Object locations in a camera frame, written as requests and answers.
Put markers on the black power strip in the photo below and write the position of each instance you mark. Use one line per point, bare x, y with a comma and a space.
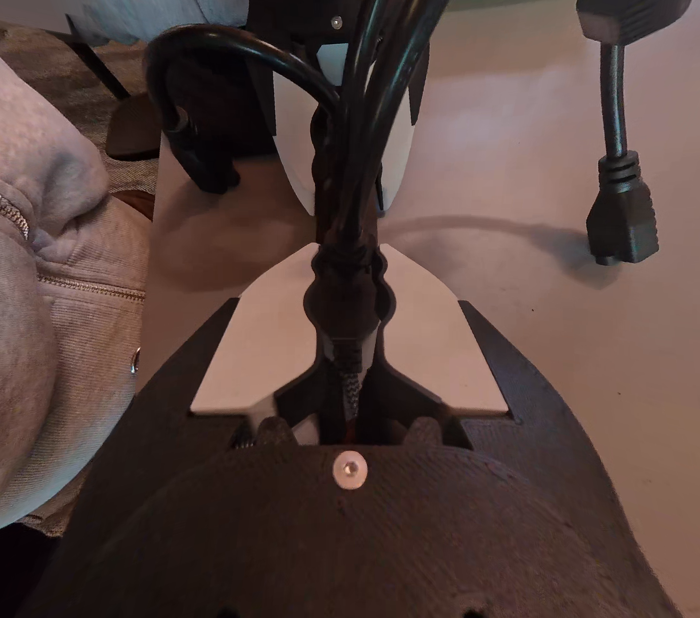
350, 328

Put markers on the grey zip hoodie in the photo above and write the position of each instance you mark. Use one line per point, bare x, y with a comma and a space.
54, 300

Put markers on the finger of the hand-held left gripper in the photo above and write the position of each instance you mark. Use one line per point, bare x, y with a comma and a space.
399, 158
295, 147

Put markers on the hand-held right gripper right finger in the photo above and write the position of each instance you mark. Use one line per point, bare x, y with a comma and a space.
443, 350

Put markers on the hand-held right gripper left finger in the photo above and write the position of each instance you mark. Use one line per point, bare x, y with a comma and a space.
257, 350

